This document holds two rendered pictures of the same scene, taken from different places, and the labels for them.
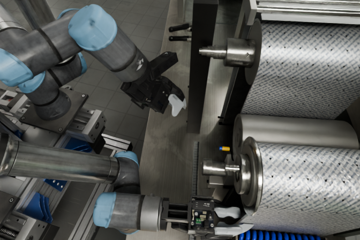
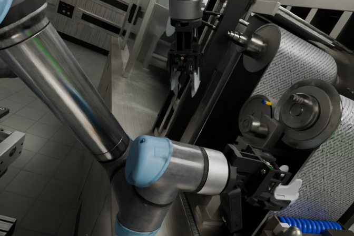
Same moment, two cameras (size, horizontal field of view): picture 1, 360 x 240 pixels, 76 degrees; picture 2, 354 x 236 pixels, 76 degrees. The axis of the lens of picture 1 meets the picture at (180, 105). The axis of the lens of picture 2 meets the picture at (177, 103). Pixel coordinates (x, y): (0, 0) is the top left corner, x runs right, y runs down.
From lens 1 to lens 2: 0.52 m
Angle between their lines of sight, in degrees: 42
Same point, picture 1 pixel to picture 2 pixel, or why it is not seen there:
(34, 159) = (64, 47)
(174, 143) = not seen: hidden behind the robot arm
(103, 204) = (156, 139)
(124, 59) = not seen: outside the picture
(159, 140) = not seen: hidden behind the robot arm
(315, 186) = not seen: outside the picture
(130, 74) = (196, 9)
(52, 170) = (77, 80)
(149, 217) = (218, 160)
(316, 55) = (307, 49)
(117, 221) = (179, 163)
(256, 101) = (265, 85)
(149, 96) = (192, 49)
